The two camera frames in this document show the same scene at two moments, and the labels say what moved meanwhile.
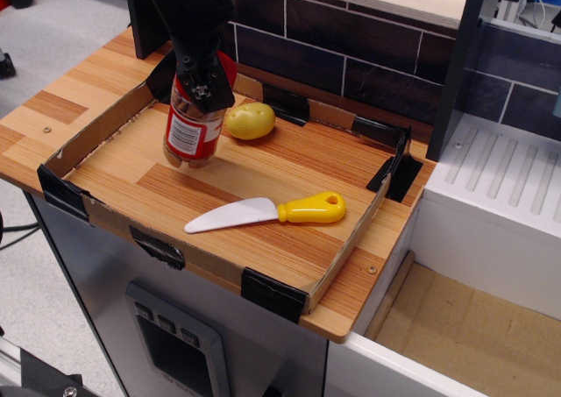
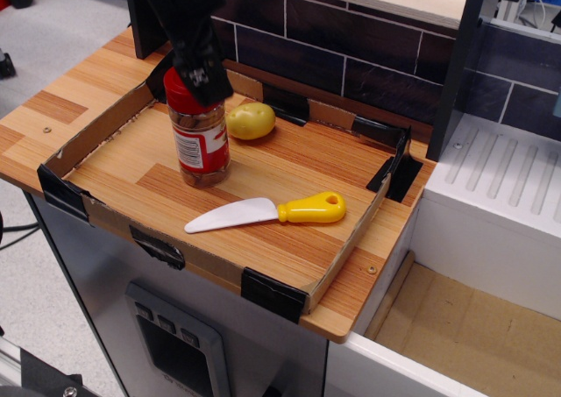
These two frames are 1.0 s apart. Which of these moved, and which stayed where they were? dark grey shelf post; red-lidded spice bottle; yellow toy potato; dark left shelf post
Moved: red-lidded spice bottle
Stayed: dark left shelf post; yellow toy potato; dark grey shelf post
